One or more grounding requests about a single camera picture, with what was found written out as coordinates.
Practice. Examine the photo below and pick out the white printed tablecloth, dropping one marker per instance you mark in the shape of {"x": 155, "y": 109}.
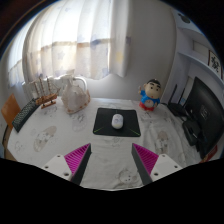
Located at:
{"x": 110, "y": 156}

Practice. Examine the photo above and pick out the black mouse pad green lines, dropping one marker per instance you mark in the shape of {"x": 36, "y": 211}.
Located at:
{"x": 103, "y": 123}

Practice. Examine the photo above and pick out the red flat box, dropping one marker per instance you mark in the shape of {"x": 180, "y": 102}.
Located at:
{"x": 209, "y": 155}

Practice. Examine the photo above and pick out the wooden model sailing ship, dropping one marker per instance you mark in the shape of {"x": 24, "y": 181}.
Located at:
{"x": 46, "y": 99}

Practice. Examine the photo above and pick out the cartoon boy figurine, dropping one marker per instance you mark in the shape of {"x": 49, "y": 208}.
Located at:
{"x": 150, "y": 98}

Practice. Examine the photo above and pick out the black computer keyboard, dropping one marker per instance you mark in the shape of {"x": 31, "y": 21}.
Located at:
{"x": 25, "y": 115}

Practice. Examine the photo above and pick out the large white conch shell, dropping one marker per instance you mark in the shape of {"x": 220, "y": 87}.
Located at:
{"x": 75, "y": 98}

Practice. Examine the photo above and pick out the orange wooden chair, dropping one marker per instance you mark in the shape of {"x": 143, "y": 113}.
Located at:
{"x": 10, "y": 111}

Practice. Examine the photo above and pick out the small black box device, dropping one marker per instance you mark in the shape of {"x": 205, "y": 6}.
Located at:
{"x": 191, "y": 131}

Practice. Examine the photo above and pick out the black router with antennas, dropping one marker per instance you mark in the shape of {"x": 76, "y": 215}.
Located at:
{"x": 175, "y": 109}

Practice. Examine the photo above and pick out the white cartoon-print computer mouse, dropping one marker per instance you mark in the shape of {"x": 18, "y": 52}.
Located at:
{"x": 117, "y": 121}

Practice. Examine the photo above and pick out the black computer monitor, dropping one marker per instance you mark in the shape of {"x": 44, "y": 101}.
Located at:
{"x": 206, "y": 113}

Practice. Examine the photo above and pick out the white wall shelf unit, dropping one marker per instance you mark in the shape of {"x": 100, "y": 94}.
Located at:
{"x": 196, "y": 50}

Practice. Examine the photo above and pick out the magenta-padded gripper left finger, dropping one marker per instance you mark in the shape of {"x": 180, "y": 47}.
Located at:
{"x": 78, "y": 159}

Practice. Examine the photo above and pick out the white sheer star-print curtain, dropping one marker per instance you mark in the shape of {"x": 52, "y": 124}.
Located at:
{"x": 73, "y": 40}

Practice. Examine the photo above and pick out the white radiator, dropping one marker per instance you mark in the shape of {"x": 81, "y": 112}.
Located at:
{"x": 30, "y": 88}

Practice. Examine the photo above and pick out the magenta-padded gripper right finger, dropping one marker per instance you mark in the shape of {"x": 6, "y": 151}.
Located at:
{"x": 146, "y": 160}

